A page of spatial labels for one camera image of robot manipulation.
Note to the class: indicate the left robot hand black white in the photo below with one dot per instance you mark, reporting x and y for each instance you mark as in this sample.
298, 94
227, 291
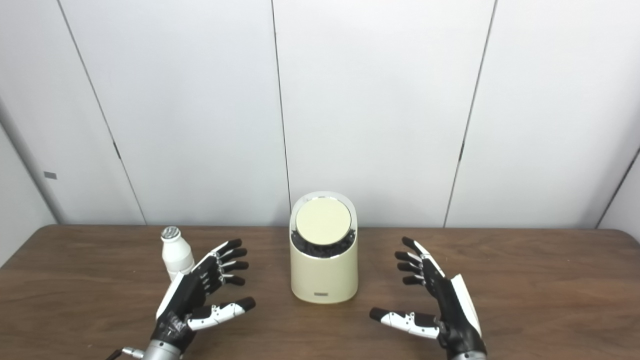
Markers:
182, 295

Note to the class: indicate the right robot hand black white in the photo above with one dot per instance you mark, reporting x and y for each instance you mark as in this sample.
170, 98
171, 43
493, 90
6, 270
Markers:
450, 310

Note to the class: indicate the small white plastic bottle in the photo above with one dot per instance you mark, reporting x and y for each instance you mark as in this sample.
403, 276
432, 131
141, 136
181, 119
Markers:
177, 255

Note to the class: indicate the round cream bin lid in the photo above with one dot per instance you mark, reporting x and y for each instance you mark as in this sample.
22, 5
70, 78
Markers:
323, 221

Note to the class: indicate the cream-colored bin body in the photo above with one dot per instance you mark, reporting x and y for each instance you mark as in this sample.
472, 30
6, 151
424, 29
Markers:
324, 277

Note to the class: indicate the black bin liner bag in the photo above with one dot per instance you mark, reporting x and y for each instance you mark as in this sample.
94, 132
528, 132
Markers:
320, 249

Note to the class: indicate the small grey wall label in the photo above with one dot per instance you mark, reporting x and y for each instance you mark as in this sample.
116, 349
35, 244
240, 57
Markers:
50, 175

